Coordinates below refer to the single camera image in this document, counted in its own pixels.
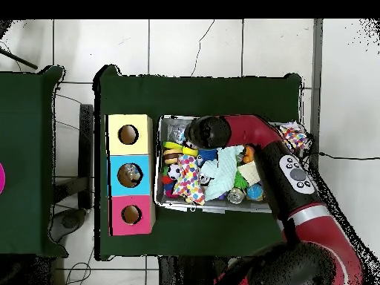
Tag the colourful polka-dot cloth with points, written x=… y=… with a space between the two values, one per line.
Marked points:
x=189 y=181

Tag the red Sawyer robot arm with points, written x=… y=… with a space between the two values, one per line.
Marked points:
x=261 y=130

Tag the wooden box with three holes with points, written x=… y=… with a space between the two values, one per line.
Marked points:
x=144 y=166

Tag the shallow clear mesh bin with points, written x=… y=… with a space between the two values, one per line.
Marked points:
x=169 y=205

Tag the yellow ball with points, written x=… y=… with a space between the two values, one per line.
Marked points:
x=190 y=151

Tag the wooden burger toy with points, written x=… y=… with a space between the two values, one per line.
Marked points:
x=171 y=155

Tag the small soccer ball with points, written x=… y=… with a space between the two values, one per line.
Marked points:
x=173 y=172

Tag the mint green knit cloth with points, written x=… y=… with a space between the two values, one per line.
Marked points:
x=224 y=169

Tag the cream cloth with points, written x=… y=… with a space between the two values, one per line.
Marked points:
x=249 y=173

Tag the dark green tablecloth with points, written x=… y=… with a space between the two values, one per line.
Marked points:
x=148 y=95

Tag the black floor stand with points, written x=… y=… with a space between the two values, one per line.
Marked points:
x=86 y=154

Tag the dark green side table cloth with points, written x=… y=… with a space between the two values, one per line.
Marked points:
x=35 y=178

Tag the black tripod leg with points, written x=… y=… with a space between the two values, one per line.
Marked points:
x=18 y=59

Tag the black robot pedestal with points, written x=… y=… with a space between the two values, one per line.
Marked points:
x=190 y=273

